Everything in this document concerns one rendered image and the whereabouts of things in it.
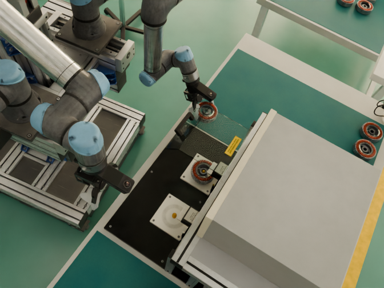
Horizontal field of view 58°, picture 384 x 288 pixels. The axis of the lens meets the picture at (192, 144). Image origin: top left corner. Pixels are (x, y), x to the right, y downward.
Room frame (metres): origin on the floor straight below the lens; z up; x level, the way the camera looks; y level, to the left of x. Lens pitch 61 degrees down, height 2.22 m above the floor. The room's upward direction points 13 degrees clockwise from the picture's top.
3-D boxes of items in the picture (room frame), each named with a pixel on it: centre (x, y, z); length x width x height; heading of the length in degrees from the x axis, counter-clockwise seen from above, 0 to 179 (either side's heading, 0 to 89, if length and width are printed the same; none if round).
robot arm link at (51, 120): (0.41, 0.34, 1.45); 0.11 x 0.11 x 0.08; 71
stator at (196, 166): (0.67, -0.08, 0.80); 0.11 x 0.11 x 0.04
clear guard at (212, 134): (0.69, -0.09, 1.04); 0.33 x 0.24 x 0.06; 70
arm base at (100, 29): (1.14, 0.59, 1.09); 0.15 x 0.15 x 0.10
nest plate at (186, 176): (0.67, -0.08, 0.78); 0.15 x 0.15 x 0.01; 70
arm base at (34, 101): (0.65, 0.68, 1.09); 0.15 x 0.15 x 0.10
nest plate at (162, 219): (0.45, 0.00, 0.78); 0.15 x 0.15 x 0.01; 70
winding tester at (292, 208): (0.44, -0.34, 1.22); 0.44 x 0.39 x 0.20; 160
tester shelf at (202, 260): (0.45, -0.34, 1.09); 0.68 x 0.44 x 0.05; 160
